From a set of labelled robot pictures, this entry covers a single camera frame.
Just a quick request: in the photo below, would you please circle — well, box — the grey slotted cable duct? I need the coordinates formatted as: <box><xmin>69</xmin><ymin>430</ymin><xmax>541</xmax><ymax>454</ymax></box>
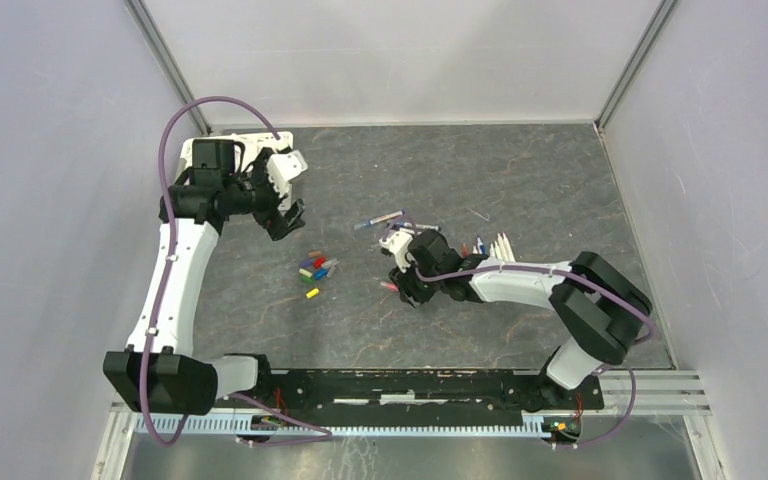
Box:
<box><xmin>138</xmin><ymin>414</ymin><xmax>544</xmax><ymax>439</ymax></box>

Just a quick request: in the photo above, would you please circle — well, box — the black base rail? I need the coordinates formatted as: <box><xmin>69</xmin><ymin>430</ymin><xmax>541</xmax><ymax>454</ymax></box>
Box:
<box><xmin>248</xmin><ymin>368</ymin><xmax>605</xmax><ymax>428</ymax></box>

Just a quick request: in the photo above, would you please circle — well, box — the right base electronics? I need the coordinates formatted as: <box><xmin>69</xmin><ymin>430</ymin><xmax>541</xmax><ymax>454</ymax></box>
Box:
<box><xmin>541</xmin><ymin>417</ymin><xmax>583</xmax><ymax>445</ymax></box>

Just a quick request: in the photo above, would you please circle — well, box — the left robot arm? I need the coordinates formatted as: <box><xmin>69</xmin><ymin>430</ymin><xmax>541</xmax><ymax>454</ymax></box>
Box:
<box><xmin>103</xmin><ymin>132</ymin><xmax>307</xmax><ymax>415</ymax></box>

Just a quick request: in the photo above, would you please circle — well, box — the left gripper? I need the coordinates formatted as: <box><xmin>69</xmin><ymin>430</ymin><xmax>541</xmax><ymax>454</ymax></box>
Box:
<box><xmin>224</xmin><ymin>149</ymin><xmax>306</xmax><ymax>240</ymax></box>

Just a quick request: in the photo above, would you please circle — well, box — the white plastic basket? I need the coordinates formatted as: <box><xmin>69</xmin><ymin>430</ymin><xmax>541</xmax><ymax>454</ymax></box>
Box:
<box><xmin>175</xmin><ymin>131</ymin><xmax>297</xmax><ymax>211</ymax></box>

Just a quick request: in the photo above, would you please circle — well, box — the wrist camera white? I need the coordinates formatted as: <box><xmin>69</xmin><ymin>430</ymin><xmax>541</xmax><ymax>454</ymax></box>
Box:
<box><xmin>379</xmin><ymin>230</ymin><xmax>414</xmax><ymax>273</ymax></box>
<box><xmin>267</xmin><ymin>150</ymin><xmax>308</xmax><ymax>200</ymax></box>

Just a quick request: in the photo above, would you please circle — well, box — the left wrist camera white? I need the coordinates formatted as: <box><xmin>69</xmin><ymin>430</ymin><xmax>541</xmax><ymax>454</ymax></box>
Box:
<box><xmin>267</xmin><ymin>150</ymin><xmax>308</xmax><ymax>200</ymax></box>

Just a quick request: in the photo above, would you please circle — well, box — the dark blue cap pen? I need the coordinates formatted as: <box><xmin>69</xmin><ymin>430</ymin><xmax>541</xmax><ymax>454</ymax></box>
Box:
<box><xmin>395</xmin><ymin>222</ymin><xmax>441</xmax><ymax>232</ymax></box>

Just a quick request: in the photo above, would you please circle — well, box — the pink highlighter pen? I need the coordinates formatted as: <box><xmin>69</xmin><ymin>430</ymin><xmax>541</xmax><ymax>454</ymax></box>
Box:
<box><xmin>380</xmin><ymin>281</ymin><xmax>399</xmax><ymax>292</ymax></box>

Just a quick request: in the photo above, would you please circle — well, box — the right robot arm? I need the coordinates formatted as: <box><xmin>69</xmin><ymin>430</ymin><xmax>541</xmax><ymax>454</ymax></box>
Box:
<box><xmin>379</xmin><ymin>230</ymin><xmax>656</xmax><ymax>408</ymax></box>

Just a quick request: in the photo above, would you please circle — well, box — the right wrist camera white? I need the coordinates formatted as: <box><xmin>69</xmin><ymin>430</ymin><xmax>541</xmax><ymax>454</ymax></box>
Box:
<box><xmin>379</xmin><ymin>230</ymin><xmax>414</xmax><ymax>273</ymax></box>

